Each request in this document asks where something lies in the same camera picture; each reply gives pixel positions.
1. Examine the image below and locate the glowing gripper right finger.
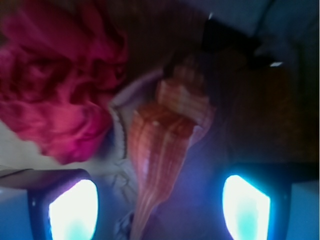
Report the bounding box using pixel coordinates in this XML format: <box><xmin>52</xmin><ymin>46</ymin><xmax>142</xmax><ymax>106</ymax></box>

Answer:
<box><xmin>221</xmin><ymin>163</ymin><xmax>291</xmax><ymax>240</ymax></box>

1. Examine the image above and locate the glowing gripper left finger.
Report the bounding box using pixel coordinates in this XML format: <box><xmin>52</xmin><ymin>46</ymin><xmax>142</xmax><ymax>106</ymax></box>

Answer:
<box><xmin>28</xmin><ymin>169</ymin><xmax>98</xmax><ymax>240</ymax></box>

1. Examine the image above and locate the orange spiral conch shell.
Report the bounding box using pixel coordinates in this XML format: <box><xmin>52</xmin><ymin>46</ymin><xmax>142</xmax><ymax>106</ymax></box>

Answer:
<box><xmin>127</xmin><ymin>56</ymin><xmax>216</xmax><ymax>240</ymax></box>

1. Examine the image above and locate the crumpled red paper ball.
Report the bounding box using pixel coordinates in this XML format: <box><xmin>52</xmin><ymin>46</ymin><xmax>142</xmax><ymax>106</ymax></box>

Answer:
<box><xmin>0</xmin><ymin>0</ymin><xmax>128</xmax><ymax>165</ymax></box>

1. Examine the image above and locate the brown paper bag enclosure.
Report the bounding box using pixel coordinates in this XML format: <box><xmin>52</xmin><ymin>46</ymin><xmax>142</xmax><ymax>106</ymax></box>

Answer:
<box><xmin>0</xmin><ymin>0</ymin><xmax>320</xmax><ymax>240</ymax></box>

